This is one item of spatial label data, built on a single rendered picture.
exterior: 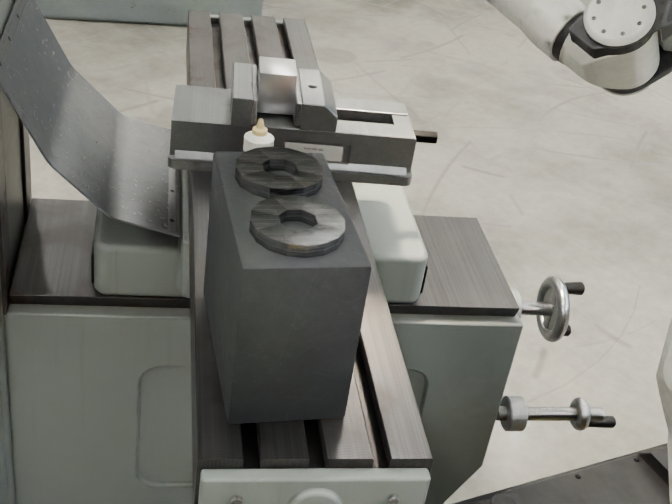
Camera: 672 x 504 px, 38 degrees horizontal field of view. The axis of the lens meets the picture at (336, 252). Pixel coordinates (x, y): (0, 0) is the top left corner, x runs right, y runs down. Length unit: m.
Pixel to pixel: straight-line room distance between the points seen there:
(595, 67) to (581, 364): 1.61
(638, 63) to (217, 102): 0.59
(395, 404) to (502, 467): 1.32
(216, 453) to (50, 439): 0.72
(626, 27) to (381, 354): 0.45
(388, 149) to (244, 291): 0.58
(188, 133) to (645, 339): 1.81
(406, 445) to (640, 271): 2.27
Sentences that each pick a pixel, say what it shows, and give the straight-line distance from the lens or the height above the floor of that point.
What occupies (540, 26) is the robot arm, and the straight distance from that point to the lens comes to 1.22.
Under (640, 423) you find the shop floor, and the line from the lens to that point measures 2.60.
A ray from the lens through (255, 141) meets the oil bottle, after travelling 1.30.
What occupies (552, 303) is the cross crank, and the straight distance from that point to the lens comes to 1.77.
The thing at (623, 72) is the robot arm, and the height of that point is 1.18.
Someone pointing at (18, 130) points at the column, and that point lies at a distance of 1.59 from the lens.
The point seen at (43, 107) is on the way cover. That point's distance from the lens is 1.42.
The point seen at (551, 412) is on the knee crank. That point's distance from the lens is 1.74.
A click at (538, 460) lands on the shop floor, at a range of 2.39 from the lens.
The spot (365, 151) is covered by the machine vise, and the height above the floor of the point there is 0.95.
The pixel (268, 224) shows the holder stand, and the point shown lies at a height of 1.10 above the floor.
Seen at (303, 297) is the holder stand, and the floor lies 1.06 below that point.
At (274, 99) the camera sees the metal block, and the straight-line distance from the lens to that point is 1.39.
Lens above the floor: 1.58
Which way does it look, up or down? 33 degrees down
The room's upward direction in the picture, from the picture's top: 9 degrees clockwise
